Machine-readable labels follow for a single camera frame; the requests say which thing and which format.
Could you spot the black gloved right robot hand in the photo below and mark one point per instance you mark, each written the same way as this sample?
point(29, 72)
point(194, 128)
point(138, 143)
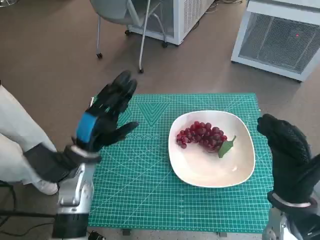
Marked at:
point(290, 155)

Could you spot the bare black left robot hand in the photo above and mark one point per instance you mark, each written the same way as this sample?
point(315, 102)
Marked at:
point(102, 120)

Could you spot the red toy grape bunch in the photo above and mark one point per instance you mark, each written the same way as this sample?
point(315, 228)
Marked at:
point(202, 136)

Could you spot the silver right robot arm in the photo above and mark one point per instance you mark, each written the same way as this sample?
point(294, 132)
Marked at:
point(275, 222)

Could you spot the white square plate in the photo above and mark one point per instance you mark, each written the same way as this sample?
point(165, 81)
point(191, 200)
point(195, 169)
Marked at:
point(212, 170)

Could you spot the person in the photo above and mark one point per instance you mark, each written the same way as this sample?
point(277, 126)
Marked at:
point(17, 130)

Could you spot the green cutting mat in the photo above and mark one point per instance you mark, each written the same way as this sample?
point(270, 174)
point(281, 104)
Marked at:
point(155, 200)

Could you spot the grey chair with white legs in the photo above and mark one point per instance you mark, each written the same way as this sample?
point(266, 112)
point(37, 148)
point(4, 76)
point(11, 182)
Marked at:
point(110, 10)

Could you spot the black table clamp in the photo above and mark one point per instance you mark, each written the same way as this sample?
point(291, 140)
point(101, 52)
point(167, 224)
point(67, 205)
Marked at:
point(125, 232)

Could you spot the black power adapter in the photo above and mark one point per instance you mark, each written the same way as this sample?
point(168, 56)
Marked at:
point(96, 235)

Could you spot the white cabinet with grey grille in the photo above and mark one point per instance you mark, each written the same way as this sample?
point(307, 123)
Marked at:
point(275, 40)

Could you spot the white cabinet with mesh door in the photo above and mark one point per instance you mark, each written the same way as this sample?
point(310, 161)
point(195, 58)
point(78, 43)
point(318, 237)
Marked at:
point(180, 17)

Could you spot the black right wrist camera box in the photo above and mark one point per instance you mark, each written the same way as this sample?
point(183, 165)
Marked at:
point(305, 225)

